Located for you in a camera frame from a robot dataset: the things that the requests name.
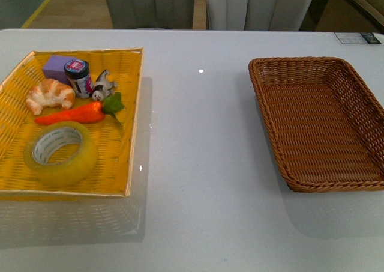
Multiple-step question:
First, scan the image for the clear packing tape roll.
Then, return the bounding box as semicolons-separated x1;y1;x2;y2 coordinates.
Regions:
23;121;98;187

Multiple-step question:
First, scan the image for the yellow woven basket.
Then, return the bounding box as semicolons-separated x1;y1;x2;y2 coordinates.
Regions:
1;48;143;200

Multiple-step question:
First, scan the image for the brown wicker basket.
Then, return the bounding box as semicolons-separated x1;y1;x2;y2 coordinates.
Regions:
248;57;383;193

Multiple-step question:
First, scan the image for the small toy dog figurine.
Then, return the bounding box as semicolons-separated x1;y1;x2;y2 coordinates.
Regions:
91;70;117;102

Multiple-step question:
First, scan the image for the orange toy carrot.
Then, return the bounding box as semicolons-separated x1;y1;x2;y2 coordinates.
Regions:
34;92;125;125

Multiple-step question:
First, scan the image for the small black lidded jar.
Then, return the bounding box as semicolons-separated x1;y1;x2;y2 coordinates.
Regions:
64;59;94;98

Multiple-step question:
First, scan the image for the grey chair left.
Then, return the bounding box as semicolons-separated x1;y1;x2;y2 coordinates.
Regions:
106;0;194;29

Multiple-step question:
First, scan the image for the grey chair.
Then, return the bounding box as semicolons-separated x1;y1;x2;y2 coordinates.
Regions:
106;0;194;29
206;0;312;31

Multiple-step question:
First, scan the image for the toy croissant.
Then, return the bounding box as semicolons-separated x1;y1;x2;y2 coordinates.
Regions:
25;79;76;115

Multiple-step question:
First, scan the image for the grey chair right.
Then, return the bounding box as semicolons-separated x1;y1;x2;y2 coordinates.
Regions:
206;0;312;31

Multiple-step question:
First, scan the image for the purple foam block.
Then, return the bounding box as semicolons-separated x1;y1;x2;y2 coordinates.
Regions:
42;55;76;85

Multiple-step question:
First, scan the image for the black white label sticker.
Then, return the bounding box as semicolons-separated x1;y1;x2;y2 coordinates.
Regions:
334;32;381;44

